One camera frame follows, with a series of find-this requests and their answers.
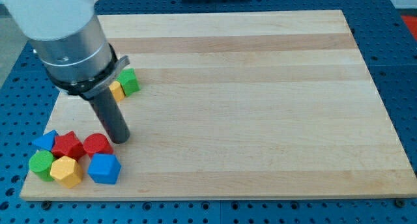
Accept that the green star block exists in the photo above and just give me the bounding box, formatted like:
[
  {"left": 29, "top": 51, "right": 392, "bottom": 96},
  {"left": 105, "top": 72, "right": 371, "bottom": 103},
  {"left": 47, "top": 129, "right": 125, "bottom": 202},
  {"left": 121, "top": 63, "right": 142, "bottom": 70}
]
[{"left": 117, "top": 68, "right": 141, "bottom": 96}]

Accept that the yellow hexagon block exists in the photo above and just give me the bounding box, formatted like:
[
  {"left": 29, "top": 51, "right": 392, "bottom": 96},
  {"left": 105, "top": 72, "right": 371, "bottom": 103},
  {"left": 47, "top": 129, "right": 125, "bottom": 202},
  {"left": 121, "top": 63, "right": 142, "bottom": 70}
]
[{"left": 50, "top": 156, "right": 83, "bottom": 188}]

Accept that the red star block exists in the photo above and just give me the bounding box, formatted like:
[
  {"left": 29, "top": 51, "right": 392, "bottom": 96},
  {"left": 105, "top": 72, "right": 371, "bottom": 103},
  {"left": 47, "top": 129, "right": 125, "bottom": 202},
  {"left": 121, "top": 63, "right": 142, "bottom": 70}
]
[{"left": 51, "top": 131, "right": 86, "bottom": 161}]

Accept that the light wooden board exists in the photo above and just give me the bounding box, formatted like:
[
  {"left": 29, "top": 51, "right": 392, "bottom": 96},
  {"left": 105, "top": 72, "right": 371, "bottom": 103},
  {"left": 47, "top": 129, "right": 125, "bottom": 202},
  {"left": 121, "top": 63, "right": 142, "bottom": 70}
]
[{"left": 20, "top": 10, "right": 416, "bottom": 201}]

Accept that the red cylinder block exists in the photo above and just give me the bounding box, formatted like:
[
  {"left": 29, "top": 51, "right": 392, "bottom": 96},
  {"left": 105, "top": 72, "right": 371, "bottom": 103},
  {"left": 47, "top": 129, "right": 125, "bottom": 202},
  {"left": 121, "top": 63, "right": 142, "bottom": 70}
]
[{"left": 83, "top": 133, "right": 113, "bottom": 158}]

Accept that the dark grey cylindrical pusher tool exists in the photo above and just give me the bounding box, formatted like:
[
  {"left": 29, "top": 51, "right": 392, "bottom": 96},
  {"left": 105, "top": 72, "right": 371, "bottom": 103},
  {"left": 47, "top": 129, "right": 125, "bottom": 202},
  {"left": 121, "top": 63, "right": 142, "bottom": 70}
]
[{"left": 89, "top": 88, "right": 130, "bottom": 144}]

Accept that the yellow heart block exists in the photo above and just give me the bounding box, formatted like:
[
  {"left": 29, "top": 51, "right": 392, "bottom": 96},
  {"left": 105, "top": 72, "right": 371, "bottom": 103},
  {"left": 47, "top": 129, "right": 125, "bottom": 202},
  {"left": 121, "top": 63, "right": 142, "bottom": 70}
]
[{"left": 109, "top": 81, "right": 125, "bottom": 102}]

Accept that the green cylinder block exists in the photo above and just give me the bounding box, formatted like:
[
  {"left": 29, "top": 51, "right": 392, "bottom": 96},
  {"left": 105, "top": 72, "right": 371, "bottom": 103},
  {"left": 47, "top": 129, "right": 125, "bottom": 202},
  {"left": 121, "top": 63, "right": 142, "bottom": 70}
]
[{"left": 29, "top": 150, "right": 55, "bottom": 182}]

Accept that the blue cube block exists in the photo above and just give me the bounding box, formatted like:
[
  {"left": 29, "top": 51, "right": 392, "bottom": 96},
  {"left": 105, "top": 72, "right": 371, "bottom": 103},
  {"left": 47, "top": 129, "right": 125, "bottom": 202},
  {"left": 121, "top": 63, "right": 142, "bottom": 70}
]
[{"left": 87, "top": 153, "right": 121, "bottom": 184}]

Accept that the blue triangle block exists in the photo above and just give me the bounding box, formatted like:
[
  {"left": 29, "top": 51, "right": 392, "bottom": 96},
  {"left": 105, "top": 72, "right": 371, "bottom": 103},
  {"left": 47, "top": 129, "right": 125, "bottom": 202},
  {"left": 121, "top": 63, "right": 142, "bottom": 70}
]
[{"left": 32, "top": 130, "right": 59, "bottom": 151}]

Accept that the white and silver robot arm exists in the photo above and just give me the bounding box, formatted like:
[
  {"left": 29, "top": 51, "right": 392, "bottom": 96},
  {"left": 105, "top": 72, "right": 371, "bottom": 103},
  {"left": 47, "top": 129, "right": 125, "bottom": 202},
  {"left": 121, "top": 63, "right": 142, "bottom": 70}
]
[{"left": 1, "top": 0, "right": 130, "bottom": 100}]

